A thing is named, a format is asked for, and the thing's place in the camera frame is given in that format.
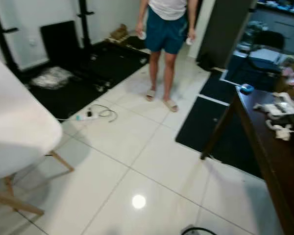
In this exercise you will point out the white shell chair wooden legs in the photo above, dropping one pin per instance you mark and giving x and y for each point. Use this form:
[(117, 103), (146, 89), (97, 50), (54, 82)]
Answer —
[(19, 122)]

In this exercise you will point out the grey storage box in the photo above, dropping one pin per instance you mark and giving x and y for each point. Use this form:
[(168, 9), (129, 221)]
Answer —
[(264, 56)]

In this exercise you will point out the dark tall cabinet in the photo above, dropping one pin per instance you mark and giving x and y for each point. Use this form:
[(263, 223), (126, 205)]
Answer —
[(223, 29)]

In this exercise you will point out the person in blue shorts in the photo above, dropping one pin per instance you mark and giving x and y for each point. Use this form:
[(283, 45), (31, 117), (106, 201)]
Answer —
[(164, 29)]

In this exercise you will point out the crumpled clear plastic bag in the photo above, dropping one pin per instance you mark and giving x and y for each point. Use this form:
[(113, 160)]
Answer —
[(51, 78)]

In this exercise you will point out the dark wooden table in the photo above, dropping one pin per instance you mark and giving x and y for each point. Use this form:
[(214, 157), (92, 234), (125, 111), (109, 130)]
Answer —
[(281, 166)]

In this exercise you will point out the black flat board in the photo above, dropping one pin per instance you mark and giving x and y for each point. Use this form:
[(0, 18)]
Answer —
[(59, 41)]

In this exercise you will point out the black foam floor tile mat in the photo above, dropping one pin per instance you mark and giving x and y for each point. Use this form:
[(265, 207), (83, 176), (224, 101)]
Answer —
[(196, 122)]

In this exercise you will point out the black office chair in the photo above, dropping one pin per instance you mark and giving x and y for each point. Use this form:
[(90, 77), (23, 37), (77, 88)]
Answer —
[(269, 40)]

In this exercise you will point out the large black floor mat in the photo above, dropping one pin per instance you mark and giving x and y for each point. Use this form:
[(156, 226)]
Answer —
[(108, 64)]

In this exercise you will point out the white power strip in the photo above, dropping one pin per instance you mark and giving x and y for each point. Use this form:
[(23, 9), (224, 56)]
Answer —
[(84, 117)]

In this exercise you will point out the black rack pole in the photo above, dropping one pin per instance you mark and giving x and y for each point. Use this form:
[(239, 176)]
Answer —
[(84, 22), (2, 44)]

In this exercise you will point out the white device with dark panel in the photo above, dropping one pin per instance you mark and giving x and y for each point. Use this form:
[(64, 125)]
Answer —
[(278, 106)]

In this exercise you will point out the white crumpled trash piece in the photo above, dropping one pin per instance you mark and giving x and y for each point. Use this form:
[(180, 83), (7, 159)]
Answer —
[(279, 131)]

